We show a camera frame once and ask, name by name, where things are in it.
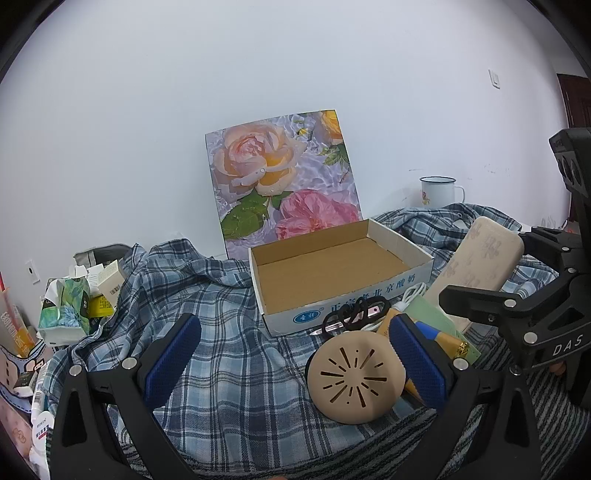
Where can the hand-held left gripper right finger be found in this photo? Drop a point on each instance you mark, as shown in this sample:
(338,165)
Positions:
(415,364)

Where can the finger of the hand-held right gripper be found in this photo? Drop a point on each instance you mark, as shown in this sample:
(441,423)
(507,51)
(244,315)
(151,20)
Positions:
(480,300)
(549,244)

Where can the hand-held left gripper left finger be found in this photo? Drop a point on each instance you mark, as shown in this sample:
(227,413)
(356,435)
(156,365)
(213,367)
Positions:
(173,360)

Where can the blue and gold packet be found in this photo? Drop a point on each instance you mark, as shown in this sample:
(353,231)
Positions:
(448,344)

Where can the beige phone case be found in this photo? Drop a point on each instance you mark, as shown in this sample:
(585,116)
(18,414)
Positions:
(480,258)

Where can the green paper card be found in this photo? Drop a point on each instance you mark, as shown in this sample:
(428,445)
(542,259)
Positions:
(429,309)

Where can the beige round perforated pad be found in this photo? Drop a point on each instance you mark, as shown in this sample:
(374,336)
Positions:
(355,378)

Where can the pink hair clip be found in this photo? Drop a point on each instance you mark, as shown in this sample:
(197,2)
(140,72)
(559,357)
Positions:
(376,311)

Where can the cardboard box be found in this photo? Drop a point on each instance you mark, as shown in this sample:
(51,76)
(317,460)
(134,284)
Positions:
(323,272)

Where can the person's right hand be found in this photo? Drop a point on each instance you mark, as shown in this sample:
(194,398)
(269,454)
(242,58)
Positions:
(559,368)

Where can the blue plaid cloth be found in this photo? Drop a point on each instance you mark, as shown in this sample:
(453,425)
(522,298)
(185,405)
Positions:
(231,369)

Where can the small yellow box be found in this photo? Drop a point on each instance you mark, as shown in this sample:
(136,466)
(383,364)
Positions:
(99,305)

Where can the small beige carton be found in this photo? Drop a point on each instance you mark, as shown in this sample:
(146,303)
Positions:
(111,281)

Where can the white enamel mug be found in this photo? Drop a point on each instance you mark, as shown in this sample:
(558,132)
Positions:
(434,191)

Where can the white crumpled paper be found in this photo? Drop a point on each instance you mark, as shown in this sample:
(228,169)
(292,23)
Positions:
(85,277)

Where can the green tissue box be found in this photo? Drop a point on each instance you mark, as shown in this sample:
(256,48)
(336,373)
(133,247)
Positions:
(64,304)

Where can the grey bag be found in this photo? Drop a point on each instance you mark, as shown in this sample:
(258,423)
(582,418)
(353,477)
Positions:
(101,251)

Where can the white plastic bottle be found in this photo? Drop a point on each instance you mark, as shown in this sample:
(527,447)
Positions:
(41,429)

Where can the orange packet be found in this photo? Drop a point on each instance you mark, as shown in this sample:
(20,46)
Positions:
(16,332)

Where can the cartoon printed box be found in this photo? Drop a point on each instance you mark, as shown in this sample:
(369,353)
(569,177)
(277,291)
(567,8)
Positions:
(14,369)

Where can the floral picture board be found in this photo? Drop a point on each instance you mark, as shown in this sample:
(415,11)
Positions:
(258,152)

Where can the white wall outlet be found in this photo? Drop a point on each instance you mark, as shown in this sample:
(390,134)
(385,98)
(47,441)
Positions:
(31,271)

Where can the white wall switch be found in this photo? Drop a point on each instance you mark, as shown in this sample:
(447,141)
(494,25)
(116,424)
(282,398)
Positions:
(494,79)

